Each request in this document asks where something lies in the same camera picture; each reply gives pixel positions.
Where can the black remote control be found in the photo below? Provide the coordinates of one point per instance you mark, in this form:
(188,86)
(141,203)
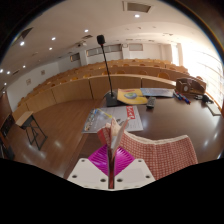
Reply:
(151,102)

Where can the black gooseneck desk microphone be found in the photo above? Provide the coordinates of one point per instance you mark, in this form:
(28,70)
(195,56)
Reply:
(111,99)

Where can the grey-blue booklet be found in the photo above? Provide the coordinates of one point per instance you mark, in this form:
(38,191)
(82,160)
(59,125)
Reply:
(158,92)

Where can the yellow booklet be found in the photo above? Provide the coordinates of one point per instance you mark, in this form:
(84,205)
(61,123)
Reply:
(130,96)

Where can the round ceiling lights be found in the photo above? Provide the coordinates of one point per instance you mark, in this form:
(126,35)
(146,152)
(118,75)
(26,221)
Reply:
(137,15)

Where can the small framed wall picture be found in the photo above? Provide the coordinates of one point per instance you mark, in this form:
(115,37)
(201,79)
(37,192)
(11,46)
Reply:
(28,82)
(43,72)

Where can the ceiling projector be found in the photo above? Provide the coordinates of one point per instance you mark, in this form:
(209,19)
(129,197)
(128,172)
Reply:
(81,44)

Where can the brown cardboard box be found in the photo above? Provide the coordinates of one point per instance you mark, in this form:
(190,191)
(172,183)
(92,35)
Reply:
(190,86)

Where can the wooden auditorium seat rows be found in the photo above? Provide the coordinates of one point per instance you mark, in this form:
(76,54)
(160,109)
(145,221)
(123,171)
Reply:
(70,91)

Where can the blue marker pen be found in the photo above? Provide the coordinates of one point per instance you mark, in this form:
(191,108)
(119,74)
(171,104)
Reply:
(177,95)

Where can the red white checked towel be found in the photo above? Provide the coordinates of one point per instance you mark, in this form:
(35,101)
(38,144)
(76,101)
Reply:
(160,156)

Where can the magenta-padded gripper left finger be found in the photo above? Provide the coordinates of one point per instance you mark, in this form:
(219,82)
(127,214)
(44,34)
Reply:
(81,173)

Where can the red marker pen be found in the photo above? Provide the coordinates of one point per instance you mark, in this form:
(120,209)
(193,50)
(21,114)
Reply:
(185,99)

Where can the grey flat notebook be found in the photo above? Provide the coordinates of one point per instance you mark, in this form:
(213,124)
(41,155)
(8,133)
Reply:
(213,109)

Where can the black desktop device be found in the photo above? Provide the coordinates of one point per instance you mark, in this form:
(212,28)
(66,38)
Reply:
(205,98)

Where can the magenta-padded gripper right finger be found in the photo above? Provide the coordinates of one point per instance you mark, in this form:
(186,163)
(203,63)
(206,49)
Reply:
(136,175)

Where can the rectangular ceiling air vent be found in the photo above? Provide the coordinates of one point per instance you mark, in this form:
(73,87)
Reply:
(138,7)

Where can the white printed poster sheet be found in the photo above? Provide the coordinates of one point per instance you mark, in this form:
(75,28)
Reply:
(100,120)

